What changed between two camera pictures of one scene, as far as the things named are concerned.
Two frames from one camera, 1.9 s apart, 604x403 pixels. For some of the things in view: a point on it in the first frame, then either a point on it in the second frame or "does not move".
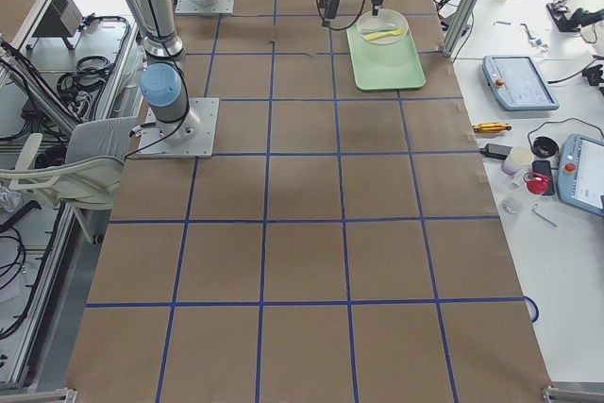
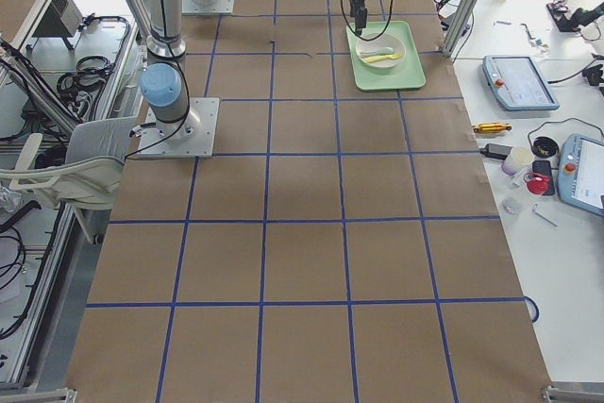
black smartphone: x=544 y=169 does not move
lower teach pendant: x=580 y=172 does not move
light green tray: x=391 y=66 does not move
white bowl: x=386 y=28 -> x=384 y=51
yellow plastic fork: x=395 y=32 -> x=375 y=58
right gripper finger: x=332 y=7 -> x=360 y=18
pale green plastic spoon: x=379 y=28 -> x=380 y=51
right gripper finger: x=326 y=7 -> x=353 y=9
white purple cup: x=518 y=158 does not move
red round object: x=536 y=183 does not move
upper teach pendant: x=517 y=83 does not move
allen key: x=543 y=215 does not move
